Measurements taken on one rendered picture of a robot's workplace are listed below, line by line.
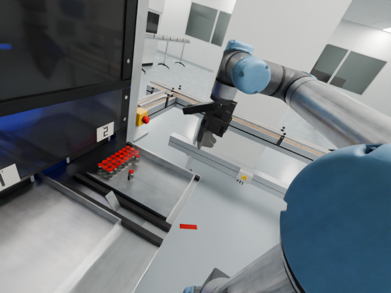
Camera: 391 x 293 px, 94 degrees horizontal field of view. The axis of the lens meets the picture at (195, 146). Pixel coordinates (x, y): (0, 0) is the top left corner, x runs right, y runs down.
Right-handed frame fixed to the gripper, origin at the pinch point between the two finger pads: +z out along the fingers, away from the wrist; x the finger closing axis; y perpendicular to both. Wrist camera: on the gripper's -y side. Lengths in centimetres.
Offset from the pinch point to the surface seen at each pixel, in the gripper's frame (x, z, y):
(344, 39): 796, -136, 205
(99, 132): -10.3, 6.7, -35.6
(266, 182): 84, 57, 51
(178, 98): 82, 17, -45
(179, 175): 4.1, 21.4, -4.6
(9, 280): -51, 21, -21
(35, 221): -39, 21, -30
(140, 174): -5.6, 21.3, -18.6
